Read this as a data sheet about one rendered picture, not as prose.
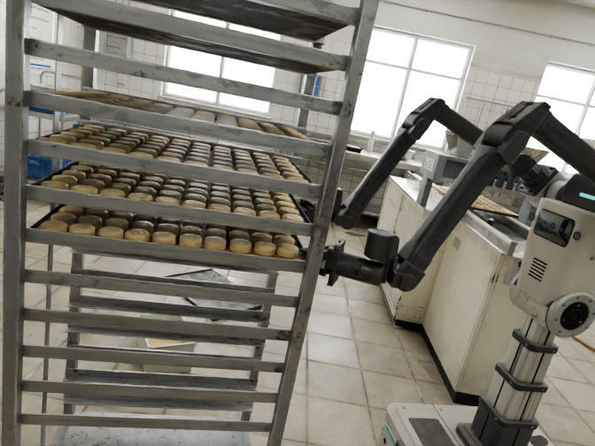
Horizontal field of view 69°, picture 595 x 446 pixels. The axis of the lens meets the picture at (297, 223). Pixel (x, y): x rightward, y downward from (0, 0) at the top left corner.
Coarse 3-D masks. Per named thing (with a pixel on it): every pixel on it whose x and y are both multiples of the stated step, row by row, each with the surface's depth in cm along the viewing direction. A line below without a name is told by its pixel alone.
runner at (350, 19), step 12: (252, 0) 84; (264, 0) 82; (276, 0) 83; (288, 0) 83; (300, 0) 83; (312, 0) 84; (324, 0) 84; (300, 12) 86; (312, 12) 84; (324, 12) 85; (336, 12) 85; (348, 12) 85; (348, 24) 88
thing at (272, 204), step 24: (72, 168) 107; (96, 168) 114; (120, 168) 117; (96, 192) 92; (120, 192) 94; (144, 192) 99; (168, 192) 102; (192, 192) 107; (216, 192) 111; (240, 192) 116; (264, 192) 122; (264, 216) 99; (288, 216) 102
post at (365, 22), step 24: (360, 0) 85; (360, 24) 84; (360, 48) 85; (360, 72) 86; (336, 120) 90; (336, 144) 90; (336, 168) 91; (336, 192) 93; (312, 240) 96; (312, 264) 97; (312, 288) 99; (288, 360) 104; (288, 384) 106; (288, 408) 108
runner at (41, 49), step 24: (48, 48) 79; (72, 48) 79; (120, 72) 82; (144, 72) 83; (168, 72) 83; (192, 72) 84; (240, 96) 87; (264, 96) 88; (288, 96) 88; (312, 96) 89
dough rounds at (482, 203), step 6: (438, 192) 302; (444, 192) 294; (480, 198) 298; (486, 198) 304; (474, 204) 270; (480, 204) 276; (486, 204) 281; (492, 204) 287; (492, 210) 265; (498, 210) 265; (504, 210) 270
